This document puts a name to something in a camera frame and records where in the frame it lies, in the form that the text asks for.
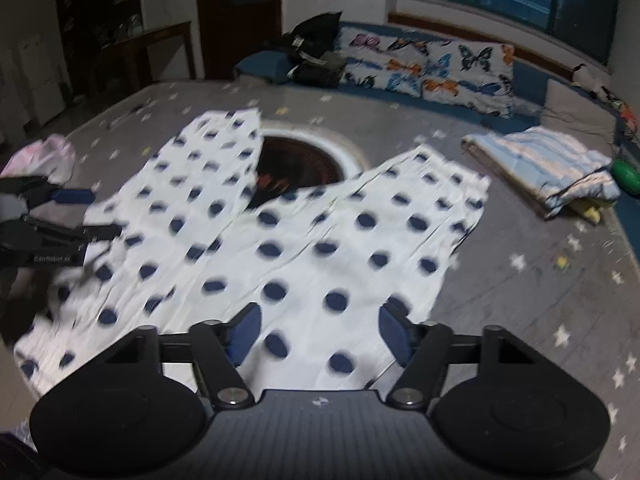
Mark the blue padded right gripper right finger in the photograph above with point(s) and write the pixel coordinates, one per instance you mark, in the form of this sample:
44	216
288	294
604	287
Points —
398	333

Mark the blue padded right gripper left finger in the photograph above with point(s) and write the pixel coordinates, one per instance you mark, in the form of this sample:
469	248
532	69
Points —
241	332

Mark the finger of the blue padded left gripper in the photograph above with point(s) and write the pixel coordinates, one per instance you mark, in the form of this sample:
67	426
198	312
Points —
100	232
73	196

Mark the white navy polka-dot pants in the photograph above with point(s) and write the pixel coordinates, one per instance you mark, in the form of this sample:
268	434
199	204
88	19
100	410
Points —
319	262

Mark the pink white cloth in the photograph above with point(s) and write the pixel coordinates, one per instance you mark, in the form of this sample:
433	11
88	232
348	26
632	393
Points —
53	158

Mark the grey star-patterned table cover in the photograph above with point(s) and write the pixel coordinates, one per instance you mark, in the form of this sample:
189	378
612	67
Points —
569	290

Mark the dark wooden cabinet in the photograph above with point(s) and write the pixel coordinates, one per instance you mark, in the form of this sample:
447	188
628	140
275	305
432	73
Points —
106	45

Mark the folded striped blue blanket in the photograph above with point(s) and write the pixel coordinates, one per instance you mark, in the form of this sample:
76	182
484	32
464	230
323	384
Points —
553	168

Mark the butterfly print pillow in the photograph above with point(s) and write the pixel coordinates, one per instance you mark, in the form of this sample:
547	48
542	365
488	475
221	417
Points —
475	75

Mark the green round toy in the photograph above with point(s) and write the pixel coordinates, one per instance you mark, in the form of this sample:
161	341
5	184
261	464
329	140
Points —
626	176

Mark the grey cushion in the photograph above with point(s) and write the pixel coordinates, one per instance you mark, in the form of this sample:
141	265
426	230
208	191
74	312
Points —
567	111

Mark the black bag on bench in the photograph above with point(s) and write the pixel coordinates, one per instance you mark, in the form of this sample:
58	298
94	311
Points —
310	50

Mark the colourful toy pile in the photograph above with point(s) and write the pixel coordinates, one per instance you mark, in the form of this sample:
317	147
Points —
622	108

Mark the plush toy black white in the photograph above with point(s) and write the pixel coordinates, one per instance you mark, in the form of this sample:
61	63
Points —
583	78

